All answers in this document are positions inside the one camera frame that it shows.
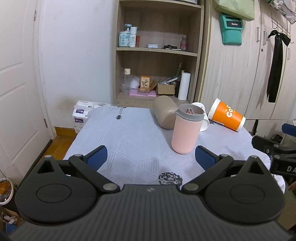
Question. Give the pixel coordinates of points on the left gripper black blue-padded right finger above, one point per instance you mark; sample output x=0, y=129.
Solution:
x=215, y=168

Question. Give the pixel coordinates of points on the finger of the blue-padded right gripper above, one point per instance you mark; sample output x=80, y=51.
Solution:
x=289, y=129

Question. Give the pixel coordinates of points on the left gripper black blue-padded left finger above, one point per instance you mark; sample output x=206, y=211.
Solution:
x=88, y=165

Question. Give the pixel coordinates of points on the pink tumbler cup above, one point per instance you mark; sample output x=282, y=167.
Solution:
x=189, y=119

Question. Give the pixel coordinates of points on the white floral paper cup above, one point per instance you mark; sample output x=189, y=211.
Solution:
x=205, y=122

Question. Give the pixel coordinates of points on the orange paper cup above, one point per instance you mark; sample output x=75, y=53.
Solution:
x=226, y=116

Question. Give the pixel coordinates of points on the taupe tumbler cup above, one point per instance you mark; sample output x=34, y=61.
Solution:
x=164, y=109

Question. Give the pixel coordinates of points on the small white cup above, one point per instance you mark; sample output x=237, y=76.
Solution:
x=135, y=83

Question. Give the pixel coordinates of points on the grey patterned table cloth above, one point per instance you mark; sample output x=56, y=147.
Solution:
x=139, y=150

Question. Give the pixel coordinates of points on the white tissue packs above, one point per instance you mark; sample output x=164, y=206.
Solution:
x=81, y=112

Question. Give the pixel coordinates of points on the white door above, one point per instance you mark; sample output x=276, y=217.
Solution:
x=24, y=133

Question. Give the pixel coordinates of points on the wooden wardrobe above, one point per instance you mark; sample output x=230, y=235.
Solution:
x=238, y=75

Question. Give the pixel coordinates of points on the white paper towel roll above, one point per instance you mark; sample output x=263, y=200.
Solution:
x=184, y=86

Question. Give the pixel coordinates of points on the pink flat box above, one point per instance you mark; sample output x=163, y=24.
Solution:
x=137, y=93

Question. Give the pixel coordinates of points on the white bucket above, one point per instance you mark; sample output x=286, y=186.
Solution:
x=6, y=191

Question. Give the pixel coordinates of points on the small cardboard box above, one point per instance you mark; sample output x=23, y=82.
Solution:
x=162, y=89

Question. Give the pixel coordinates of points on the clear bottle beige cap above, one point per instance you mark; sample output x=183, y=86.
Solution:
x=126, y=79

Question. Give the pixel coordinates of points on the small wooden floral box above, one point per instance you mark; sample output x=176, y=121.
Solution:
x=144, y=84

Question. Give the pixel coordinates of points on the teal hanging pouch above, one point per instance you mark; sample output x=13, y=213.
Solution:
x=231, y=30

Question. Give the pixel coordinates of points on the small pink bottle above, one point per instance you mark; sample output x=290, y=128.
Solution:
x=184, y=43

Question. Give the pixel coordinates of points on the green hanging bag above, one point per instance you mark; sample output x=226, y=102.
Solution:
x=242, y=9

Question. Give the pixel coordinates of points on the teal pump bottle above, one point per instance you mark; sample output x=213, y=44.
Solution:
x=124, y=36

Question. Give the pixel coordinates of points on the wooden bookshelf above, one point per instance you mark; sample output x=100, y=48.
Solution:
x=163, y=23

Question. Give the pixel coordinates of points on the flat white tin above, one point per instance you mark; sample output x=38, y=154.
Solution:
x=152, y=46

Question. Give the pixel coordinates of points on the white tube bottle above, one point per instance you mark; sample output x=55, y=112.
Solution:
x=133, y=37

